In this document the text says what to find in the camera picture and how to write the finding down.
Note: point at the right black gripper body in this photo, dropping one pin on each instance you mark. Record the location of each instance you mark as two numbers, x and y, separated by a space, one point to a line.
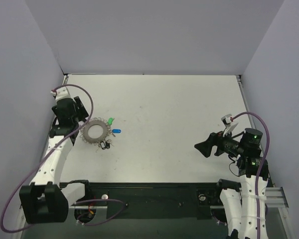
218 145

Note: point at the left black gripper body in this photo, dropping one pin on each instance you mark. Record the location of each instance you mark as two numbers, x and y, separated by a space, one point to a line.
80 108

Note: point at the large silver keyring disc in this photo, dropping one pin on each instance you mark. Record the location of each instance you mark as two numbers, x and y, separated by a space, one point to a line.
95 131

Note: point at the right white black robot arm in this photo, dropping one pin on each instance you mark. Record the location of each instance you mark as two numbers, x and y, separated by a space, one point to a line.
244 202

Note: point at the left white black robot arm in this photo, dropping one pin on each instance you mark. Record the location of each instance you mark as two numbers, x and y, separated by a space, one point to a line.
42 200

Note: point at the black tagged key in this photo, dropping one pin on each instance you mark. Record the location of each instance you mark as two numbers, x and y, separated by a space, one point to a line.
105 144

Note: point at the blue key tag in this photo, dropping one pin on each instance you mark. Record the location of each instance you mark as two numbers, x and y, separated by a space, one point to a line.
116 131

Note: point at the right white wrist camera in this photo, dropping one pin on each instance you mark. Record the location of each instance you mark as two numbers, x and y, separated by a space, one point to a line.
229 124

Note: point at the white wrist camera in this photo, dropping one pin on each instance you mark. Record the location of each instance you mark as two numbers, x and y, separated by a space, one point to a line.
229 124
61 93

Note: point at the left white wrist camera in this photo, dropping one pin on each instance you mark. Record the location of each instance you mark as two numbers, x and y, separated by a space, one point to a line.
61 93

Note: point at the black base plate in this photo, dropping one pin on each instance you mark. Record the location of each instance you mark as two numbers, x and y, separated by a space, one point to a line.
153 201

